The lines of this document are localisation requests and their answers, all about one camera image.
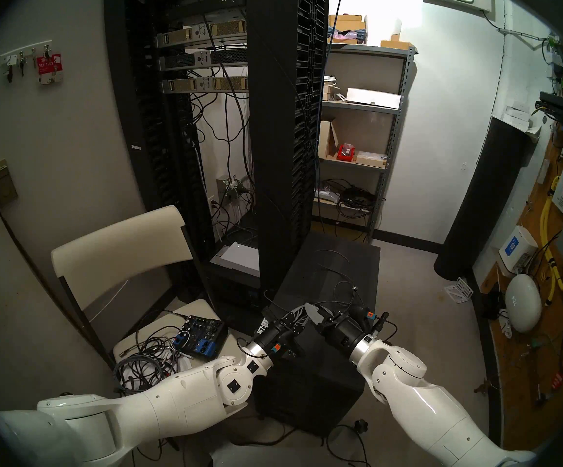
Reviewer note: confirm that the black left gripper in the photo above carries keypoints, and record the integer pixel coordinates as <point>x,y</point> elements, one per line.
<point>281,339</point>

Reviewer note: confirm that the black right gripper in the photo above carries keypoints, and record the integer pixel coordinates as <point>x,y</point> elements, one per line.
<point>347,332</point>

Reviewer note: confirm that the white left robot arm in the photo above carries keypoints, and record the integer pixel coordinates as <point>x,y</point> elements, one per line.
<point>174,403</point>

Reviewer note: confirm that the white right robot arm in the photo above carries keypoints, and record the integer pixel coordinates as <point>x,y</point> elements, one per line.
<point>432,407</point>

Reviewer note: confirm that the black workstation tower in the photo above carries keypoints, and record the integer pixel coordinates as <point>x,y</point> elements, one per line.
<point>310,403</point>

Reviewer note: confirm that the white flat device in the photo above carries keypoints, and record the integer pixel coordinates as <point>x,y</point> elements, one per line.
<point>240,257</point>

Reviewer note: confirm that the black blue audio mixer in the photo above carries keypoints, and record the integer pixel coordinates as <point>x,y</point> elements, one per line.
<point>198,332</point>

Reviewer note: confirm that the black floor plug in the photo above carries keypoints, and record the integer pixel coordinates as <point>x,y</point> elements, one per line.
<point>360,425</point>

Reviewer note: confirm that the grey outlet box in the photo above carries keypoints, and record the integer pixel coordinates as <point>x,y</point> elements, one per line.
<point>228,188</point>

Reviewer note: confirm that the red parts bin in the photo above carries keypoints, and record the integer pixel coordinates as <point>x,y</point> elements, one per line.
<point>345,153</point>

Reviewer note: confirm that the flat tan box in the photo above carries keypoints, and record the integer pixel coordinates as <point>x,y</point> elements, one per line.
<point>371,159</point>

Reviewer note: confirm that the open cardboard box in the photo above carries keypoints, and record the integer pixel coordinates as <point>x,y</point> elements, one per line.
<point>327,137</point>

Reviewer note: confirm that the black server rack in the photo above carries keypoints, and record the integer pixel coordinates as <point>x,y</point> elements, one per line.
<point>276,130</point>

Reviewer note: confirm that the white power strip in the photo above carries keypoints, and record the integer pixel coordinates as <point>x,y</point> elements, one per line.
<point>505,325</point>

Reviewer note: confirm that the cream folding chair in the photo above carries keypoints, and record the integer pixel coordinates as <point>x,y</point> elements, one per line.
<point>116,252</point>

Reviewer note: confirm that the white oval router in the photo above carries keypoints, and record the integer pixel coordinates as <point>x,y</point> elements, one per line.
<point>523,303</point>

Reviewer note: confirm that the grey metal shelf unit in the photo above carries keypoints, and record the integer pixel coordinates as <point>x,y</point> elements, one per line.
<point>354,107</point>

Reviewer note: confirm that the white modem blue label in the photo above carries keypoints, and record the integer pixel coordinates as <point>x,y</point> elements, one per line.
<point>517,249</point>

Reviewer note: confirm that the flat white box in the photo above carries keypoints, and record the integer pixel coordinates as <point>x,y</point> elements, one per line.
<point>374,97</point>

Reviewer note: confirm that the plywood backboard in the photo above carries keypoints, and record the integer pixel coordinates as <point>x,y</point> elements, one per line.
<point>529,412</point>

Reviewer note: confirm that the gold faced rack server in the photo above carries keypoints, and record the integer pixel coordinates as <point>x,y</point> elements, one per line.
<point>189,85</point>
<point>179,35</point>

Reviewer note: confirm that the small cardboard box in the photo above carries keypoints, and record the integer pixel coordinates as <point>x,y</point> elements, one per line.
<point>395,44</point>

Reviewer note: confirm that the small white box stack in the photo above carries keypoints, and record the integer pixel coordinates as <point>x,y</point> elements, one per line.
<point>519,118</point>

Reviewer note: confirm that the black Dell rack server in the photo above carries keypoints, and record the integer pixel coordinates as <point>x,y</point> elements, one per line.
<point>184,61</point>

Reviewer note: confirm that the large cardboard box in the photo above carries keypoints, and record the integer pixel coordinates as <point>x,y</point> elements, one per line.
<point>347,21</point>

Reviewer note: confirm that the beige door panel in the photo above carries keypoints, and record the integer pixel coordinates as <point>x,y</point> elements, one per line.
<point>4,296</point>

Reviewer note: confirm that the red key tag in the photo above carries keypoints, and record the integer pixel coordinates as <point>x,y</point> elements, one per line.
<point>49,67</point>

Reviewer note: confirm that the dark hanging key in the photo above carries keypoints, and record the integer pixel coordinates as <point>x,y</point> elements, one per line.
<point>22,68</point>
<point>10,72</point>

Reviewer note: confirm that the white key hook rack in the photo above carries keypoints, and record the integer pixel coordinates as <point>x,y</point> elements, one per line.
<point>26,54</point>

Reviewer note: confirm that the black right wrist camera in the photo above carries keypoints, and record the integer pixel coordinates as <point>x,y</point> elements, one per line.
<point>361,313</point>

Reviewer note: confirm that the white folded bracket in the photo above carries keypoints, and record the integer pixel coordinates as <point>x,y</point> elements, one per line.
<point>458,291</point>

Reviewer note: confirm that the black network switch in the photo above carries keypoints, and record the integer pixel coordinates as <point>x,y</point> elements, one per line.
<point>558,103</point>

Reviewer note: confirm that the beige wall plate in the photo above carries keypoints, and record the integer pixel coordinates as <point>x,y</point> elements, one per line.
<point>1,186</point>

